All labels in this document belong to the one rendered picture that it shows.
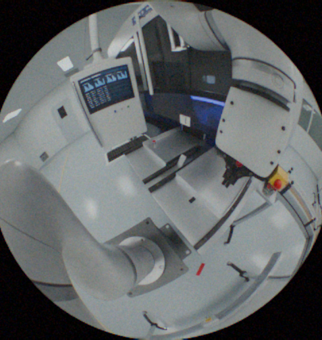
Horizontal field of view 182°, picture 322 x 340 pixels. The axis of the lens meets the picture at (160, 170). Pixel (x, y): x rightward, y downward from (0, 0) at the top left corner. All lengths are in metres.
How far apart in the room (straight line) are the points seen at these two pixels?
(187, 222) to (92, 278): 0.32
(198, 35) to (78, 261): 0.32
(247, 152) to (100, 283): 0.27
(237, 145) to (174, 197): 0.32
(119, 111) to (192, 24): 0.85
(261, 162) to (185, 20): 0.20
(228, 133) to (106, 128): 0.89
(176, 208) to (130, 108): 0.85
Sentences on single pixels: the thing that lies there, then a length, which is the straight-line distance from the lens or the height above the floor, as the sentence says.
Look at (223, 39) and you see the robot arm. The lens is 0.16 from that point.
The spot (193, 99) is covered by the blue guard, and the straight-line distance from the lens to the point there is 0.57.
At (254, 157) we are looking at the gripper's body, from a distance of 0.15.
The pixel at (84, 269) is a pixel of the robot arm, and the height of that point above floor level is 1.13.
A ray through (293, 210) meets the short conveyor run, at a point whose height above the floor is 0.88.
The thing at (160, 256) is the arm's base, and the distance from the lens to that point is 0.39.
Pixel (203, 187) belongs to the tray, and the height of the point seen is 0.88.
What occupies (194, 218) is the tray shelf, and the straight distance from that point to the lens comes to 0.39.
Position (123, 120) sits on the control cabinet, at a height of 1.01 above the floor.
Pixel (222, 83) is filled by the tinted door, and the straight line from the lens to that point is 0.49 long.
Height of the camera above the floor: 1.25
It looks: 48 degrees down
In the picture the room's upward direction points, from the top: 11 degrees counter-clockwise
